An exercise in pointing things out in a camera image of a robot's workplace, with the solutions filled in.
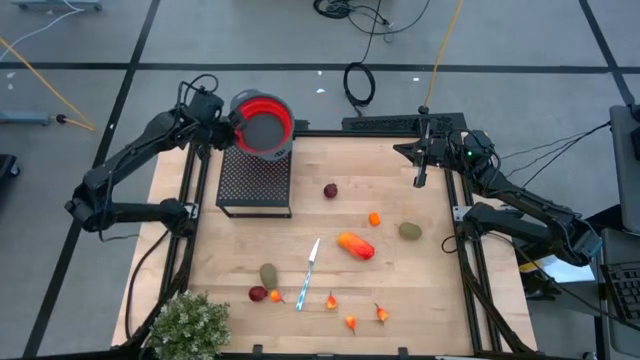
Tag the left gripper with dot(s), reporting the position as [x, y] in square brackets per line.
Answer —
[217, 134]

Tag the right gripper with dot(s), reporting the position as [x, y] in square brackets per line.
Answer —
[447, 150]

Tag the red collapsible bowl grey rim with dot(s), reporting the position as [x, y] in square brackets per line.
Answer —
[265, 132]

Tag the round green-brown kiwi fruit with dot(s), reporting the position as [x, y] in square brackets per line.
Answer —
[410, 231]

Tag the small orange mandarin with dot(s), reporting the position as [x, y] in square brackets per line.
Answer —
[374, 219]

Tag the dark red pomegranate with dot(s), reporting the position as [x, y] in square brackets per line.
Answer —
[330, 190]
[257, 293]

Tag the orange red bell pepper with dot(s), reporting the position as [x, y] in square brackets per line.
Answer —
[356, 246]

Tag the long green-brown kiwi fruit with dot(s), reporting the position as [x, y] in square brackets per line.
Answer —
[268, 276]

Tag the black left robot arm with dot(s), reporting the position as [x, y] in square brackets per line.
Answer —
[125, 155]

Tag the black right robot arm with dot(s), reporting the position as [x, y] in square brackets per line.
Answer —
[525, 205]

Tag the black perforated metal plate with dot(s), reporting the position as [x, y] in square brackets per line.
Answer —
[400, 122]

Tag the black perforated metal shelf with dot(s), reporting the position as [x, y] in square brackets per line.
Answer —
[255, 185]

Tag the white paper sheet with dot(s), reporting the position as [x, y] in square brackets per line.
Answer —
[570, 272]

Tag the black table clamp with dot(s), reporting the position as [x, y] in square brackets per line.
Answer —
[257, 350]
[400, 351]

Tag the potted green plant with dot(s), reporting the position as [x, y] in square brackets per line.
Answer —
[190, 327]

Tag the grey desk unit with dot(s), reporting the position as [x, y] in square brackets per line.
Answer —
[625, 165]

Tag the grey stand base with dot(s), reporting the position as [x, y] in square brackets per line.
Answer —
[55, 5]
[25, 118]

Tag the black caster base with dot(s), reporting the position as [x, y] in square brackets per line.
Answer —
[7, 165]

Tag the black keyboard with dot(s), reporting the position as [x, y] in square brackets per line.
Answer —
[625, 295]

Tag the black table frame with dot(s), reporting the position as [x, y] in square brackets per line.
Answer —
[360, 134]

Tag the black diagonal frame strut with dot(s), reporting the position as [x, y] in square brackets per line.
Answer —
[607, 217]

